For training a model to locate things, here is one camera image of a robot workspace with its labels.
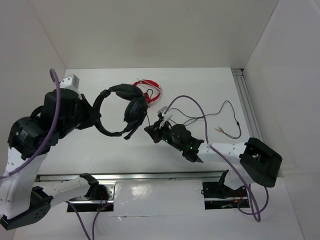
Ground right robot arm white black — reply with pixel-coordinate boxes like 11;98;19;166
144;121;283;196

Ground red headphones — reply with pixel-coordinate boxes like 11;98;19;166
132;79;162;106

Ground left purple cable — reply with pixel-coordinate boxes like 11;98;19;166
0;67;113;240

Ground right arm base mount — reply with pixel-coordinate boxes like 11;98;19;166
201;181;250;210

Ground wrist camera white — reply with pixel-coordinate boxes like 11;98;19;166
157;106;173;129
59;74;80;89

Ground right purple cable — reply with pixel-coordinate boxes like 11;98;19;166
166;94;270;223

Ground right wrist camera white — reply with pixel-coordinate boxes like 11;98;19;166
157;106;173;129

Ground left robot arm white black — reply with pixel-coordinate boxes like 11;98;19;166
0;89;99;231

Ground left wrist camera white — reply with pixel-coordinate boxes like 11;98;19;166
59;74;80;89

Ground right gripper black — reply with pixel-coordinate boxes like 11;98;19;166
145;118;184;152

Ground purple cable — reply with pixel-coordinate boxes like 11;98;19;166
166;94;270;223
0;67;113;240

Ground aluminium rail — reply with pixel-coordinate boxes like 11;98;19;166
36;171;224;182
231;68;263;140

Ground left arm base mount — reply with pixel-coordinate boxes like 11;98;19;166
69;173;116;213

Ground aluminium rail front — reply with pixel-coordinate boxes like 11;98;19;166
36;171;224;182

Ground thin black headset cable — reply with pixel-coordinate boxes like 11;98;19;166
143;88;242;140

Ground aluminium rail right side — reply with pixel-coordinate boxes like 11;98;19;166
231;68;263;140

